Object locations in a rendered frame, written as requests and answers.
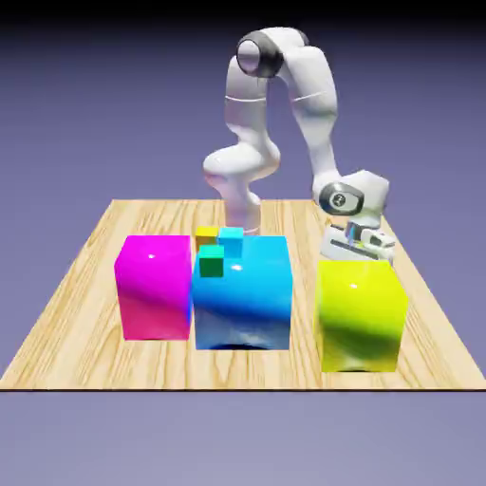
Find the small green cube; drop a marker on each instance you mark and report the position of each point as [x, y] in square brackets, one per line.
[211, 262]

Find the small cyan cube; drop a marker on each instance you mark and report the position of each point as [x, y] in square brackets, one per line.
[231, 241]

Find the large magenta box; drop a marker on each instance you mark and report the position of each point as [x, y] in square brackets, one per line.
[153, 288]

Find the large yellow box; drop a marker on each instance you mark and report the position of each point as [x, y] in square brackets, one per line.
[358, 315]

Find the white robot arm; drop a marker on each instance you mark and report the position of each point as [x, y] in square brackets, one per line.
[317, 95]

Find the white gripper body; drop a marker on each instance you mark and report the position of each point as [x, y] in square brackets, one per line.
[343, 248]

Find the small yellow cube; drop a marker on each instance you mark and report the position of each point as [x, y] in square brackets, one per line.
[205, 236]

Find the large blue box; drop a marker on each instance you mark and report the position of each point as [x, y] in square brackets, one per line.
[250, 296]

